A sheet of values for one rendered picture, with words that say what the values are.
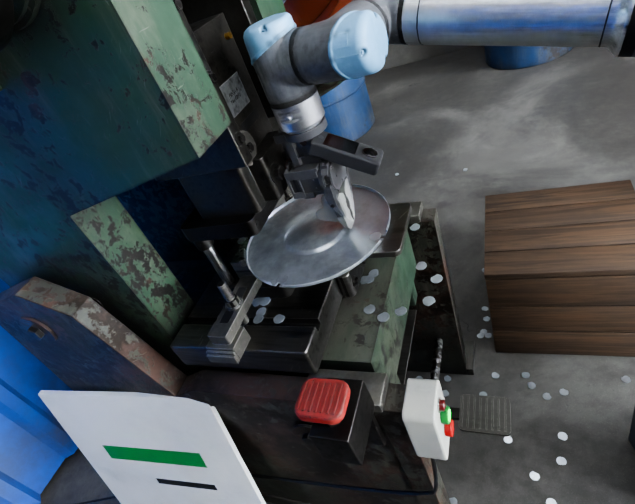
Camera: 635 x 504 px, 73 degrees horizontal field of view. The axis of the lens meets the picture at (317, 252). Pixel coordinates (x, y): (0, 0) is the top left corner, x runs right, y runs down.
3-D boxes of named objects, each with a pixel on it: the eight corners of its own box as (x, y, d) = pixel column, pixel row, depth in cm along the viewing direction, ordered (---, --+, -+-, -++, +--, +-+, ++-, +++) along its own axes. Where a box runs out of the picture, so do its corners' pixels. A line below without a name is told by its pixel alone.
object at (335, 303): (370, 215, 105) (363, 195, 102) (317, 374, 74) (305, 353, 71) (265, 225, 118) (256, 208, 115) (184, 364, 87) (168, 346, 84)
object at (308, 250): (349, 300, 66) (347, 297, 66) (219, 276, 83) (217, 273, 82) (413, 187, 83) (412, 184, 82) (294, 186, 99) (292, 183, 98)
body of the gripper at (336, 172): (308, 179, 80) (284, 119, 73) (352, 172, 76) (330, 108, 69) (295, 203, 74) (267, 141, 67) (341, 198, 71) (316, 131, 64)
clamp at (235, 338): (273, 292, 86) (251, 254, 80) (238, 364, 74) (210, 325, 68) (248, 292, 88) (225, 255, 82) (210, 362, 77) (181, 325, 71)
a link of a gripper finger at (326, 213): (327, 229, 82) (310, 189, 76) (356, 227, 79) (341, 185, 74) (322, 240, 80) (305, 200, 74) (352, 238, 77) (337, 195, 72)
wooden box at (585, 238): (620, 264, 147) (630, 179, 127) (648, 357, 121) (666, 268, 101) (494, 269, 164) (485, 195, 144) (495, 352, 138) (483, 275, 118)
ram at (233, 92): (309, 162, 82) (242, -9, 64) (282, 210, 71) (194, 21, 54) (235, 174, 89) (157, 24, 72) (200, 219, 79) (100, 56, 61)
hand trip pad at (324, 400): (365, 408, 62) (350, 378, 57) (356, 449, 58) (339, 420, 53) (321, 404, 65) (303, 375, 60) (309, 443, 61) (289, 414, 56)
